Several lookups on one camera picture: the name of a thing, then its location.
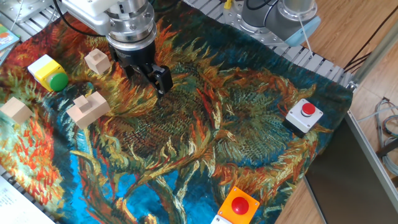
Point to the white zip tie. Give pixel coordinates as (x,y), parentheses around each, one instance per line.
(305,35)

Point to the small wooden block with peg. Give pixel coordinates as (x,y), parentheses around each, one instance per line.
(98,63)

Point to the silver perforated metal plate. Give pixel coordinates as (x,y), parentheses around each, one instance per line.
(28,9)

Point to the white paper sheet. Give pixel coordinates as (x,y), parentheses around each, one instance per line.
(15,205)

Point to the orange box big red button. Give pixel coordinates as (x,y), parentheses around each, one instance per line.
(239,205)

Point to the small yellow object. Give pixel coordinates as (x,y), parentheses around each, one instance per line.
(228,4)

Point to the sunflower painting tapestry cloth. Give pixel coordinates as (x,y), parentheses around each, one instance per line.
(199,130)

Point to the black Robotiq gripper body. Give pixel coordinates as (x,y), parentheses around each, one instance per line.
(136,56)

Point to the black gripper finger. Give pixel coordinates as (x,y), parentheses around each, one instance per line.
(163,79)
(129,72)

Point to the white box small red button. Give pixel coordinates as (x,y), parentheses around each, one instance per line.
(300,119)

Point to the yellow box green button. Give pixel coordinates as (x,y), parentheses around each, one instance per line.
(46,71)

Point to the large notched wooden block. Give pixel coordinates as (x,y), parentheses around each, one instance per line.
(90,115)

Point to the plain wooden cube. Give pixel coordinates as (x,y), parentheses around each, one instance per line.
(17,110)

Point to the colourful book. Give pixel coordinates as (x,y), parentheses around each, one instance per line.
(6,37)

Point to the black flat panel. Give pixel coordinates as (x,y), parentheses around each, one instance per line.
(348,180)

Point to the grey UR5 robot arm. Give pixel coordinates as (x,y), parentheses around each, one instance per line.
(130,18)

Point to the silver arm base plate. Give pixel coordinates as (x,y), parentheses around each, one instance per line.
(236,21)

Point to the aluminium table edge rail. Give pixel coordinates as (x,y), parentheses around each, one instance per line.
(371,158)

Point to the aluminium frame post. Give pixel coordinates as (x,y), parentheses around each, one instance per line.
(373,57)

